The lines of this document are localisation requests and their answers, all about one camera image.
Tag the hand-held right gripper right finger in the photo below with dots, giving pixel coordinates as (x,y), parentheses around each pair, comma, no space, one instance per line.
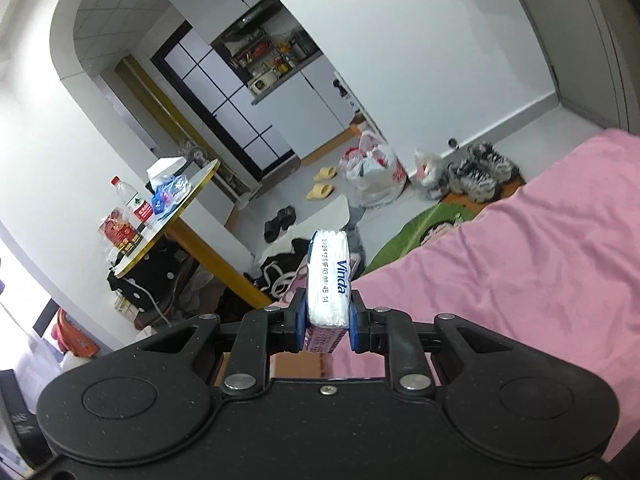
(354,320)

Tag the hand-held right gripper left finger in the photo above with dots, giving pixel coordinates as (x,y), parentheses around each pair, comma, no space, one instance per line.
(300,317)

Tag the white tissue pack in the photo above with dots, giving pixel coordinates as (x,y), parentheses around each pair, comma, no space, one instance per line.
(327,280)

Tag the brown cardboard box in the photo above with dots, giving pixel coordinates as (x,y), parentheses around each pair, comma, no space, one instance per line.
(295,365)

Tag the pink printed cushion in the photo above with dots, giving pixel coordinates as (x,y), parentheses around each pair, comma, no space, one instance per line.
(299,280)

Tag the black clothes pile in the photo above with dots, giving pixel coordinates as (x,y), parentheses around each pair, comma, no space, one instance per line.
(272,272)

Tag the white floor rug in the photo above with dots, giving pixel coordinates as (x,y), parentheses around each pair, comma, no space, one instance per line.
(310,230)

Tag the black slipper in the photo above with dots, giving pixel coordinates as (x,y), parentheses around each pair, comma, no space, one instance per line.
(287,215)
(274,230)

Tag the green leaf floor mat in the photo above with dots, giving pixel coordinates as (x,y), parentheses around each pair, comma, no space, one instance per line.
(400,240)

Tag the yellow slipper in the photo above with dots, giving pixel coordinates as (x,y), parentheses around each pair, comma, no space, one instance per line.
(325,174)
(319,191)

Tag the pink bed sheet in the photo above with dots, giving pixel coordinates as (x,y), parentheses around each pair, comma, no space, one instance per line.
(500,285)

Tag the white plastic bag red print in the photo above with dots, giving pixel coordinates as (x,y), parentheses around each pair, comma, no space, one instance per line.
(372,170)

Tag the black dotted stool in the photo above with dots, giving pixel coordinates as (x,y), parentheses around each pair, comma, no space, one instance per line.
(150,270)

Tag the round table with yellow edge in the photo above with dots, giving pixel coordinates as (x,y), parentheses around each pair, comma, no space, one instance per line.
(190,200)

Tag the clear plastic bag with clutter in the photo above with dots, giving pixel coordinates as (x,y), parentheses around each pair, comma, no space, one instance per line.
(430,170)

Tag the blue plastic bag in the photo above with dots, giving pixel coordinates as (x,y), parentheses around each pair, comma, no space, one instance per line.
(170,190)

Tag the small desk fan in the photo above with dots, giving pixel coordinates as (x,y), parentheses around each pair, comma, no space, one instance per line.
(192,152)

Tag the red snack bag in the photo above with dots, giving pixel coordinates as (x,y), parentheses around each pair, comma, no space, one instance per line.
(117,232)

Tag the white tissue box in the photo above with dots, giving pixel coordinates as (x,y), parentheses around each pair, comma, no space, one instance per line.
(165,166)

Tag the clear water bottle red cap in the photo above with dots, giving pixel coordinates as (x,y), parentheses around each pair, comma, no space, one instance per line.
(132,200)

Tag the white kitchen cabinet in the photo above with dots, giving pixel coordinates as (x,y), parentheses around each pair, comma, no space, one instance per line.
(310,105)

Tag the orange bag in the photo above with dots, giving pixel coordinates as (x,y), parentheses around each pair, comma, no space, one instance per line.
(70,335)

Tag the black framed sliding door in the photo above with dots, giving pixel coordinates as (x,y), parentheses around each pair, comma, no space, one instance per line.
(225,95)

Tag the white rice cooker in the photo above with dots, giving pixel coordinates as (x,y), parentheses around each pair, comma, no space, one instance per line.
(262,82)

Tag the kitchen shelf with bottles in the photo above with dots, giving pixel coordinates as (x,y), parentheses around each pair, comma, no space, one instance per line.
(275,50)

